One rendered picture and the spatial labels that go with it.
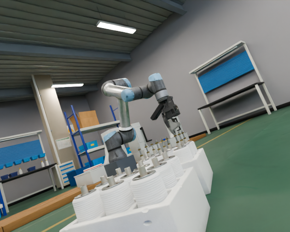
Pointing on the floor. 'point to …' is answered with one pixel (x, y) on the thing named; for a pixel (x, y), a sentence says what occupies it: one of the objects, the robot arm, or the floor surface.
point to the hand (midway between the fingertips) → (172, 133)
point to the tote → (75, 175)
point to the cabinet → (64, 169)
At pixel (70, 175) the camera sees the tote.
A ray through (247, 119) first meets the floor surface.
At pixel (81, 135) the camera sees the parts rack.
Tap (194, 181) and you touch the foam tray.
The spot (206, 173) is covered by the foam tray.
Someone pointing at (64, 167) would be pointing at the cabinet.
